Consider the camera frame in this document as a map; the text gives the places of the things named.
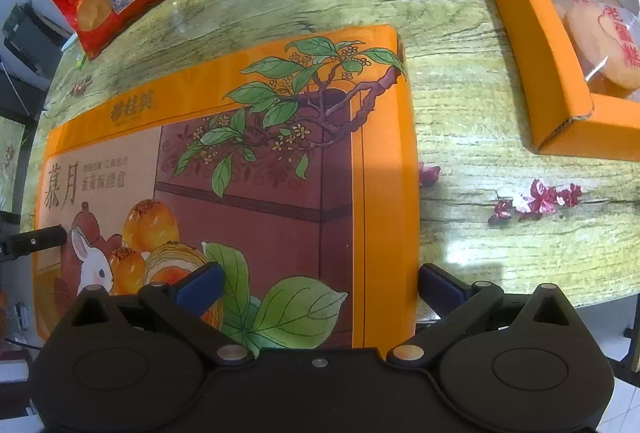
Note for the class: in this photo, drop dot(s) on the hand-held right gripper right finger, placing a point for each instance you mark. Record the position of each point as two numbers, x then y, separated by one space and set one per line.
440 293

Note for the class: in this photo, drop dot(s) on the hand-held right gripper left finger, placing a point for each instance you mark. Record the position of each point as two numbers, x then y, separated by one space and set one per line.
200 288

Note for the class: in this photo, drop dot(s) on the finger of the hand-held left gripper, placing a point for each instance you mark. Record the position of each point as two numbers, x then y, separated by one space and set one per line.
35 240

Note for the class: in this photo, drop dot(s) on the orange printed box lid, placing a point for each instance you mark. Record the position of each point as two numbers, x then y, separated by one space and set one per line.
275 163

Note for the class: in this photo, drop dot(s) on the orange cardboard box tray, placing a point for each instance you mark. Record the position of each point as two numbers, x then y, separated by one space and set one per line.
525 38

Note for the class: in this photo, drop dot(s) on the round pastry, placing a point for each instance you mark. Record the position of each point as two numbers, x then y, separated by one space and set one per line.
605 43

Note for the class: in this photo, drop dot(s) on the wood-grain side panel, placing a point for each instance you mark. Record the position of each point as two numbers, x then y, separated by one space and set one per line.
12 163

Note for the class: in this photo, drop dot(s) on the black device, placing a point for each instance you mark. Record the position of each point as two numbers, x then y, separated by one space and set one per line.
30 38

